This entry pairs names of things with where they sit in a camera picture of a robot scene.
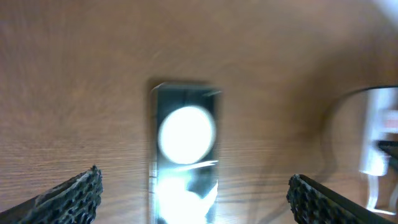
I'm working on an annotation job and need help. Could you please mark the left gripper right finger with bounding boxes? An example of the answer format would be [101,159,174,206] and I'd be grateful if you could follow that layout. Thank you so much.
[286,174,393,224]

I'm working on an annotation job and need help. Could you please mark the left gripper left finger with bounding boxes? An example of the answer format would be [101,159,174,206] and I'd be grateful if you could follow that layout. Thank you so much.
[1,166,103,224]

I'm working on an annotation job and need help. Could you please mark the black USB charging cable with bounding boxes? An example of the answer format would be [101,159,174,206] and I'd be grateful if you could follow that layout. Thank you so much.
[320,85,398,181]

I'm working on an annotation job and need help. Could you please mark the black Samsung flip phone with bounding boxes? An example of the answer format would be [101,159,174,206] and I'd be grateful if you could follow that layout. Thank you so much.
[148,82,221,224]

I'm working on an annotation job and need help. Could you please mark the white power strip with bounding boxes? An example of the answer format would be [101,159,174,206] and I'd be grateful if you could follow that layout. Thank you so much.
[359,86,397,215]

